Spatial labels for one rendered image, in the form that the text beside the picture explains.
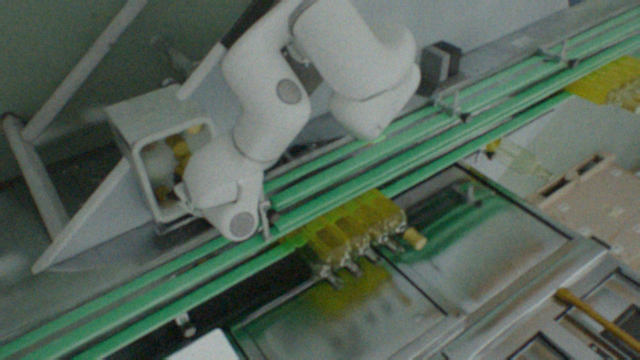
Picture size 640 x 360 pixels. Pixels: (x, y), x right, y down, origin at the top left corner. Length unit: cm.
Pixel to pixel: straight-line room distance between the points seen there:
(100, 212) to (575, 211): 444
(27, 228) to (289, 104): 120
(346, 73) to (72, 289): 78
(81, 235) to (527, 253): 112
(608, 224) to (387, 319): 401
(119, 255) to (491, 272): 93
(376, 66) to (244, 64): 17
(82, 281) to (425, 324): 77
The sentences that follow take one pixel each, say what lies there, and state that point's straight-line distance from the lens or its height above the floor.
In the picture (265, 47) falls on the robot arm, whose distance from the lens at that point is 68.
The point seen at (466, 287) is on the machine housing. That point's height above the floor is 125.
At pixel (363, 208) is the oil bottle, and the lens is 125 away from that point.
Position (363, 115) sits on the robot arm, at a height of 117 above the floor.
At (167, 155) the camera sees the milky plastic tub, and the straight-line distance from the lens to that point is 115.
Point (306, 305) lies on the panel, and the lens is 125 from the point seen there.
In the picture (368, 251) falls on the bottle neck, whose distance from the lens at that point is 117.
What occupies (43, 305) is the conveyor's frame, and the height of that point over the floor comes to 85.
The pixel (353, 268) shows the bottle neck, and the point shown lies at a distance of 114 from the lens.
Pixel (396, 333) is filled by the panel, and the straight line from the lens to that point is 121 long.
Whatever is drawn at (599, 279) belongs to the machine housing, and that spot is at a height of 143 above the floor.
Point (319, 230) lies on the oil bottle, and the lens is 120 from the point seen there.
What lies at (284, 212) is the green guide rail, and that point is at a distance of 120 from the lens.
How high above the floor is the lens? 168
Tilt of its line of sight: 38 degrees down
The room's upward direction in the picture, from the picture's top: 132 degrees clockwise
